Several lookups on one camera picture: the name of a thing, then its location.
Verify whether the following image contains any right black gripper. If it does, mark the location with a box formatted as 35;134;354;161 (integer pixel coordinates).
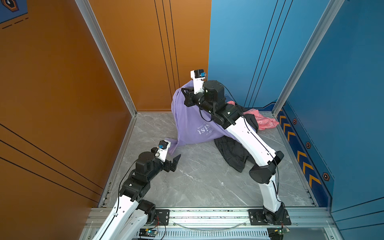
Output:
181;86;217;117

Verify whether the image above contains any purple cloth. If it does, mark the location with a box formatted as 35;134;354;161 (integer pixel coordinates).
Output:
168;88;235;155

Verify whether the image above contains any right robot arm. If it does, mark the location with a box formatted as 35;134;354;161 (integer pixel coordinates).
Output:
181;81;286;225

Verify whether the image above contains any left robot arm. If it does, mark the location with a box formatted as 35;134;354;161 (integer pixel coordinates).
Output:
93;149;181;240

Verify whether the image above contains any dark grey cloth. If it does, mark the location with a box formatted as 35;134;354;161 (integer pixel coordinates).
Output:
214;113;260;174

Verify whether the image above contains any pink patterned cloth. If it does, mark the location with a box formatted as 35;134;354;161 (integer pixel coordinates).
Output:
227;101;279;133

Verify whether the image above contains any left small circuit board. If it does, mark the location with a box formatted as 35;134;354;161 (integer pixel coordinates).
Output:
138;229;159;240

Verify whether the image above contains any small circuit board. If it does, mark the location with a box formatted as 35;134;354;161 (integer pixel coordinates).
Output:
138;229;159;240
267;227;291;240

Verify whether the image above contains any right small circuit board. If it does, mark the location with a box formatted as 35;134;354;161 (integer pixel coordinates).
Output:
267;227;291;240

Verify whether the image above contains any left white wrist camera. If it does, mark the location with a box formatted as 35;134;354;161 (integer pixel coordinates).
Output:
151;140;171;163

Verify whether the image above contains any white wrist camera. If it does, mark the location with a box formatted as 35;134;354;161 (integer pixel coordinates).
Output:
151;140;171;163
191;69;206;95

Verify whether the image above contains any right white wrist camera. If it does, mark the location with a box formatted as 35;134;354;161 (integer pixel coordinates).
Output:
191;69;206;95

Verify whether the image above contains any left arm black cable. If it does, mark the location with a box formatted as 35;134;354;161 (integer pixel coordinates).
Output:
104;158;137;240

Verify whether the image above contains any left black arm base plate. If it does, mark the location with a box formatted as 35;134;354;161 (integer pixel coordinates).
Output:
146;209;170;226

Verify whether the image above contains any clear cable on rail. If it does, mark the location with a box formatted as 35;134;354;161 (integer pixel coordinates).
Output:
170;220;249;232

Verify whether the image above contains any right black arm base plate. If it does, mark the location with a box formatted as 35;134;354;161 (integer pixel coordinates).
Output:
248;209;292;226

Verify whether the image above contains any aluminium front frame rail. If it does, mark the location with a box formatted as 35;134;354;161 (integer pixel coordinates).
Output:
155;207;343;240

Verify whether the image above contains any left aluminium corner post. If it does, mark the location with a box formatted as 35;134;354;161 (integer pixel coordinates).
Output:
75;0;137;117

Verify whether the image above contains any aluminium corner post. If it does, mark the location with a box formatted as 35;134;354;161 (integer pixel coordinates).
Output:
75;0;137;117
272;0;345;117

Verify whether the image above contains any right aluminium corner post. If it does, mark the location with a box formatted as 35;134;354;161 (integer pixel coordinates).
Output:
272;0;345;117

